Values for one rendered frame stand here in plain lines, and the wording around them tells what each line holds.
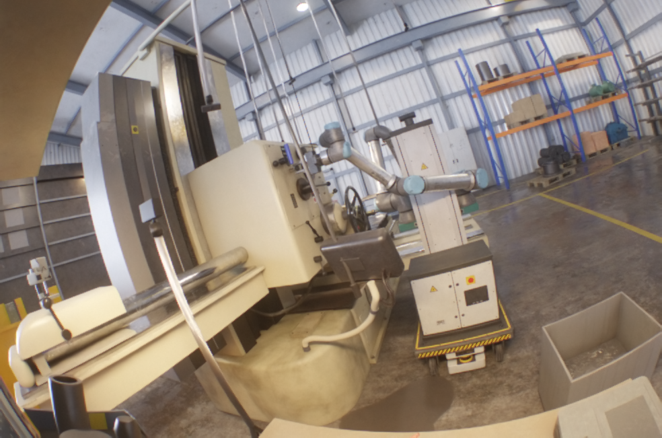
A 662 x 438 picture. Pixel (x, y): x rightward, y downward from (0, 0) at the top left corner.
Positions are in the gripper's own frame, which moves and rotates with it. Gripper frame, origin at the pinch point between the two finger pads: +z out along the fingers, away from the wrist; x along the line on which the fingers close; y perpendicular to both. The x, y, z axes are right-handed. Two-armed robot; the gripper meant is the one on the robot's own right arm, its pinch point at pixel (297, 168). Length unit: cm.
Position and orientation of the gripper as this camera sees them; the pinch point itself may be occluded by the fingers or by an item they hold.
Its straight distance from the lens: 163.3
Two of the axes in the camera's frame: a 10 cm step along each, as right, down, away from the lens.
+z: -8.9, 2.9, 3.4
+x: -3.1, -9.5, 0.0
